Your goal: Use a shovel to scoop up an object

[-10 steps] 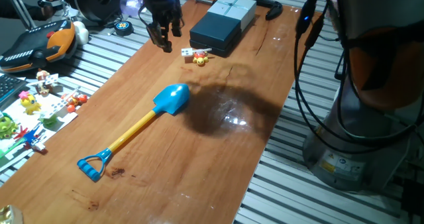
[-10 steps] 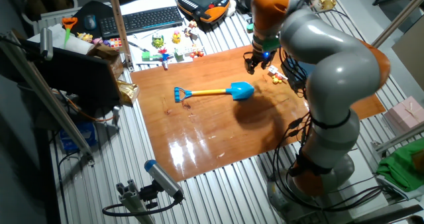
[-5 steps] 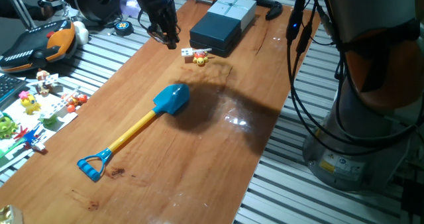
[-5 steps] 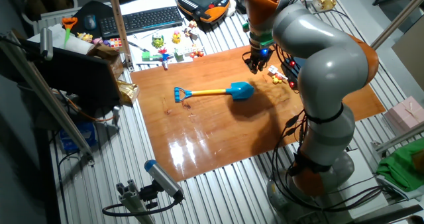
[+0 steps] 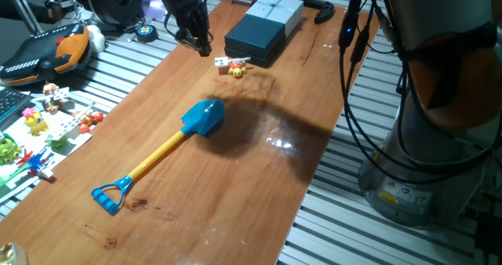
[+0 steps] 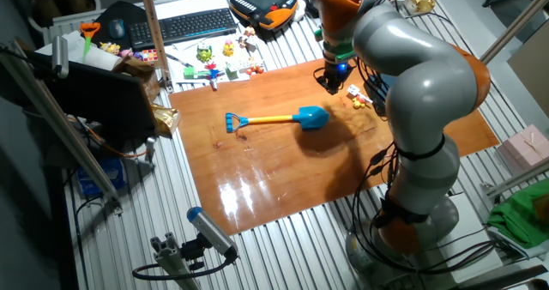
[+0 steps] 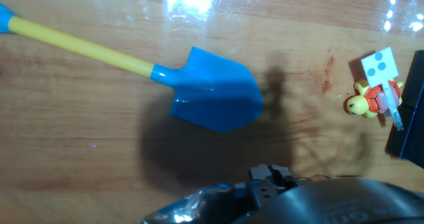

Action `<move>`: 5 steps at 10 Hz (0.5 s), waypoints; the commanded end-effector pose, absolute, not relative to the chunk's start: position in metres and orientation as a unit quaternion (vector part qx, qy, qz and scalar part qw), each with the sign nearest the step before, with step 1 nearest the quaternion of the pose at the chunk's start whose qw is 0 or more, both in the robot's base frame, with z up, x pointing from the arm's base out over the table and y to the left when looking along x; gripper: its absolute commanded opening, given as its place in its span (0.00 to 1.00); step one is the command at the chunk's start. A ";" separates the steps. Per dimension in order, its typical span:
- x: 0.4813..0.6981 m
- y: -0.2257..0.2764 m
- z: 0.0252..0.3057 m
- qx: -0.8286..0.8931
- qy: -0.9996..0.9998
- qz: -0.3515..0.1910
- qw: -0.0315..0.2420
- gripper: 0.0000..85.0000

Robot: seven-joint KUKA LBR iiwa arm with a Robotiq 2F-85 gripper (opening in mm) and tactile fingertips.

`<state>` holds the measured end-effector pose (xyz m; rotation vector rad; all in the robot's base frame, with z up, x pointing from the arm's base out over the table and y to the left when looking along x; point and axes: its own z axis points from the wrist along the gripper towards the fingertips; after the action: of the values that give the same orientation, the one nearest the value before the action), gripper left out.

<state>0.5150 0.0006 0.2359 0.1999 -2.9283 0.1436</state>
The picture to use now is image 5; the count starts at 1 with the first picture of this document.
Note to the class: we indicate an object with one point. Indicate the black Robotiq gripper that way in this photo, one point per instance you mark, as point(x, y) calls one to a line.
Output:
point(188, 10)

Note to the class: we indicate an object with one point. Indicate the red yellow turtle toy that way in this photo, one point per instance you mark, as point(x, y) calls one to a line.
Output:
point(237, 69)

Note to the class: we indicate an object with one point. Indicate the blue yellow toy shovel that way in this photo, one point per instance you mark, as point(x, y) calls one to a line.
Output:
point(202, 116)

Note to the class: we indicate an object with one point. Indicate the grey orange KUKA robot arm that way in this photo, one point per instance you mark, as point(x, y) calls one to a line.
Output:
point(431, 22)

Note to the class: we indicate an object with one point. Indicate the forearm in dark sleeve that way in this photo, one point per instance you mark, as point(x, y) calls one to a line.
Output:
point(23, 10)

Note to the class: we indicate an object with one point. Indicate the small black round puck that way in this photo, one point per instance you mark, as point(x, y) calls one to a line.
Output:
point(146, 33)

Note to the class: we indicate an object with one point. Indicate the clear purple plastic bag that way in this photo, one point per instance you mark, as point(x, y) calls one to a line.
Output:
point(155, 8)

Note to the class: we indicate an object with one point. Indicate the dark rectangular box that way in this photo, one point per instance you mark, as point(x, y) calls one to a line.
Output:
point(255, 37)

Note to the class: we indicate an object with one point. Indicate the light grey gift box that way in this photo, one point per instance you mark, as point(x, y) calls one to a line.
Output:
point(274, 8)

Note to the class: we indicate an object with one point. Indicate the black round spool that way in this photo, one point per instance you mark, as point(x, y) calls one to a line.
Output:
point(110, 2)

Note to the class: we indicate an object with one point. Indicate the red crab toy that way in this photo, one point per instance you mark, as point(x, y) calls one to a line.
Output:
point(88, 119)

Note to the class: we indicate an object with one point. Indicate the brown wooden board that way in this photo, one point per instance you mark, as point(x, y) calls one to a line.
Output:
point(235, 178)

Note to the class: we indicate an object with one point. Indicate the black orange teach pendant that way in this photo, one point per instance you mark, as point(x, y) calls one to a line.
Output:
point(43, 53)

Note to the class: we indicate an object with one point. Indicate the brown monkey toy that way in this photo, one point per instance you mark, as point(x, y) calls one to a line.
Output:
point(51, 100)

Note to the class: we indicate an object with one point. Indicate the white paper sheet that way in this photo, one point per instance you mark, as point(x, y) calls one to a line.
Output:
point(74, 143)

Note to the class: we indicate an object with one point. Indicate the green toy with white tag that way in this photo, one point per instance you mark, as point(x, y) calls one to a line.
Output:
point(59, 139)

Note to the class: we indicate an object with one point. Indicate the grey metal rod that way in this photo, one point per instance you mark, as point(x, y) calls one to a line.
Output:
point(23, 8)

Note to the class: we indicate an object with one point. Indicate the yellow chick toy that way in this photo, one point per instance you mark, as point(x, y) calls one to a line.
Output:
point(35, 122)

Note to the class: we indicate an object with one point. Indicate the black computer keyboard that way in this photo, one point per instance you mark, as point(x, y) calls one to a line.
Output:
point(12, 104)

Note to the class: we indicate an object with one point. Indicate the blue red plane toy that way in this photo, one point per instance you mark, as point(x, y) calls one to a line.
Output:
point(37, 165)

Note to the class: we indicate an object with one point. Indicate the green frog toy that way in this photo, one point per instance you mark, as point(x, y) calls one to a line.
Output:
point(8, 149)

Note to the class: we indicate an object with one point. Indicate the green stick toy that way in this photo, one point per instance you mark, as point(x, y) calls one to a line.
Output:
point(9, 177)

